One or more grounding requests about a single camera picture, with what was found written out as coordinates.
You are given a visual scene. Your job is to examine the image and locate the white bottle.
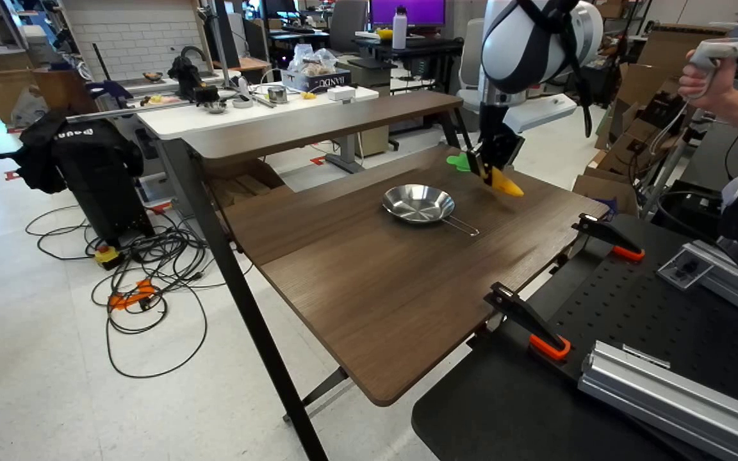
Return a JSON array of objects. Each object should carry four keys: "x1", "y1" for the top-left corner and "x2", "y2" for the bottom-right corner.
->
[{"x1": 391, "y1": 6, "x2": 410, "y2": 52}]

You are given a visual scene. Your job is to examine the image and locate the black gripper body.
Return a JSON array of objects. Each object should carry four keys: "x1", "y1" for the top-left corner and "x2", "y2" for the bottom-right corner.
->
[{"x1": 478, "y1": 99, "x2": 528, "y2": 174}]

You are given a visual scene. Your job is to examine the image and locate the tan cardboard boxes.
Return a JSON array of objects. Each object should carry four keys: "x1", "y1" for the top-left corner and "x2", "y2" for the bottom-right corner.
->
[{"x1": 0, "y1": 40, "x2": 97, "y2": 131}]

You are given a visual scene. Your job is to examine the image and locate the small steel pan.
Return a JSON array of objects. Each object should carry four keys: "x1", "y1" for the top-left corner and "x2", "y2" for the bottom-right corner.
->
[{"x1": 382, "y1": 182, "x2": 482, "y2": 241}]

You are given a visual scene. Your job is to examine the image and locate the aluminium extrusion rail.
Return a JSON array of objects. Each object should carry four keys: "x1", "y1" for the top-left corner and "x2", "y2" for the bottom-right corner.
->
[{"x1": 578, "y1": 337, "x2": 738, "y2": 461}]

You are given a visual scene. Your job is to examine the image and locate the long wooden desk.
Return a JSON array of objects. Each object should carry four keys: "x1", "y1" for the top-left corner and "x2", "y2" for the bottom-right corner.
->
[{"x1": 133, "y1": 81, "x2": 467, "y2": 177}]

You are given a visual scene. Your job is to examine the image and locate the purple lit monitor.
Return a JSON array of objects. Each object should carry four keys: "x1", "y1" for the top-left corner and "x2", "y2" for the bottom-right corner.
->
[{"x1": 368, "y1": 0, "x2": 448, "y2": 30}]

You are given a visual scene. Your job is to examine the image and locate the stacked cardboard boxes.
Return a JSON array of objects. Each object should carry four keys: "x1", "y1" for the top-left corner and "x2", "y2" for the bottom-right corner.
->
[{"x1": 573, "y1": 20, "x2": 735, "y2": 214}]

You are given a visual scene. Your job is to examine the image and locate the black floor cable tangle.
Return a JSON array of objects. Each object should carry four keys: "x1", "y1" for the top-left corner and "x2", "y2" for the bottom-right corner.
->
[{"x1": 24, "y1": 202, "x2": 215, "y2": 384}]

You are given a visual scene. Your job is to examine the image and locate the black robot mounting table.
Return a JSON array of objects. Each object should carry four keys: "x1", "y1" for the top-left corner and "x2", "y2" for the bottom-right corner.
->
[{"x1": 410, "y1": 213, "x2": 738, "y2": 461}]

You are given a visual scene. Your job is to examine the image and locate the wooden table with black legs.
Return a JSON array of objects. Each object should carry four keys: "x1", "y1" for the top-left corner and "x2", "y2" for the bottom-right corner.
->
[{"x1": 156, "y1": 138, "x2": 612, "y2": 461}]

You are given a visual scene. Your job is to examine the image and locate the white handheld controller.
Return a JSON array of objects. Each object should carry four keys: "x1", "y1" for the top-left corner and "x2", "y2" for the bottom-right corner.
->
[{"x1": 684, "y1": 35, "x2": 738, "y2": 76}]

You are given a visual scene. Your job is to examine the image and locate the orange black bar clamp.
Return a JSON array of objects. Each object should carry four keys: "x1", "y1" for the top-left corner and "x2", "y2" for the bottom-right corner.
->
[
  {"x1": 569, "y1": 213, "x2": 648, "y2": 267},
  {"x1": 482, "y1": 280, "x2": 578, "y2": 367}
]

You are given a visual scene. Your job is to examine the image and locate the black bag on floor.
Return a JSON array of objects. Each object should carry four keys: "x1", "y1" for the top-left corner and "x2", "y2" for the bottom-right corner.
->
[{"x1": 0, "y1": 111, "x2": 156, "y2": 249}]

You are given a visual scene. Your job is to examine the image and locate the yellow carrot plushy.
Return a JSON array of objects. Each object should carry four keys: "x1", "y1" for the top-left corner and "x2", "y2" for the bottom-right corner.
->
[{"x1": 444, "y1": 149, "x2": 528, "y2": 202}]

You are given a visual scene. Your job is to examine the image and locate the black device on desk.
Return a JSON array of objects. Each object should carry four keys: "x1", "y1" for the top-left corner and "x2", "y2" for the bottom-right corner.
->
[{"x1": 166, "y1": 44, "x2": 207, "y2": 102}]

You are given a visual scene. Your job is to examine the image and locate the black perforated breadboard plate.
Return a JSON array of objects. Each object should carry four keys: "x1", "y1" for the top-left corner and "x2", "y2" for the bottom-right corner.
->
[{"x1": 546, "y1": 229, "x2": 738, "y2": 412}]

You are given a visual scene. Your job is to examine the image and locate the grey power socket box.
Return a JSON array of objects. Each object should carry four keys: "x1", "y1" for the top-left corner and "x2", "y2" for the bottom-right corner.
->
[{"x1": 656, "y1": 244, "x2": 719, "y2": 294}]

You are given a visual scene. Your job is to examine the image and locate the orange cable connector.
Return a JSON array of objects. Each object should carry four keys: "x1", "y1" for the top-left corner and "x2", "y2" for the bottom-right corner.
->
[{"x1": 106, "y1": 277, "x2": 165, "y2": 316}]

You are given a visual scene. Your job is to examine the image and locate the person's hand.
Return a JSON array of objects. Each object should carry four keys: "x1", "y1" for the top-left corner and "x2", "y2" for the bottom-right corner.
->
[{"x1": 678, "y1": 49, "x2": 738, "y2": 113}]

